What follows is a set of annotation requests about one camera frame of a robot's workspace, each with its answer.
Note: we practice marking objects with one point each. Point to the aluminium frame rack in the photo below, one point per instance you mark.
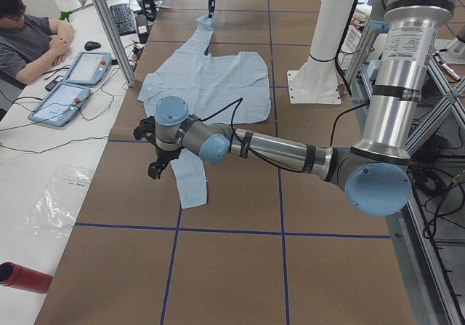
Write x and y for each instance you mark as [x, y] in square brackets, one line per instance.
[430, 230]

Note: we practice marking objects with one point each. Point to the white camera mast base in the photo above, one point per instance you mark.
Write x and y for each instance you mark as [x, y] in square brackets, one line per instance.
[316, 81]

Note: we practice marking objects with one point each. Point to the blue teach pendant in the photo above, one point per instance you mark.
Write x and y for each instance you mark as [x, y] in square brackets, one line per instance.
[89, 68]
[61, 104]

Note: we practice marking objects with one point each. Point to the black computer keyboard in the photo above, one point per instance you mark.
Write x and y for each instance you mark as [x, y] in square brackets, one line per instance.
[123, 19]

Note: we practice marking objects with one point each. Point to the aluminium frame post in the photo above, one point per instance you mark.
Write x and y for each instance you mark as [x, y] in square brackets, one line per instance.
[114, 40]

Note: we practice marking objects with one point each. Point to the red cylinder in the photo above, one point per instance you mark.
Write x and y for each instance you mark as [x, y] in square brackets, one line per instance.
[23, 278]

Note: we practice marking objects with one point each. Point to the clear plastic bag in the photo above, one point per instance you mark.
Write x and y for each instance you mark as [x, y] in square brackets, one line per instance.
[55, 212]

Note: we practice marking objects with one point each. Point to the far blue teach pendant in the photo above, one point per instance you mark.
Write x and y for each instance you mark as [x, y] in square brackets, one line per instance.
[89, 68]

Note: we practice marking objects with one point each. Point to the light blue button shirt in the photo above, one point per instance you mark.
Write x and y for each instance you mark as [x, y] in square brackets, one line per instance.
[195, 98]

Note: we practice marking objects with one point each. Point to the black computer mouse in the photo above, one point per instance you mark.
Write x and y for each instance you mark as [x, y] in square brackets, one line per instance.
[92, 45]

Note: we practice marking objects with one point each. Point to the seated person grey shirt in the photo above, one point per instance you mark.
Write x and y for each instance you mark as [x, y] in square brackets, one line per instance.
[31, 45]

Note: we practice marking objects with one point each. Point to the near blue teach pendant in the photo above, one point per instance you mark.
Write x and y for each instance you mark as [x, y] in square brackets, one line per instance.
[61, 104]

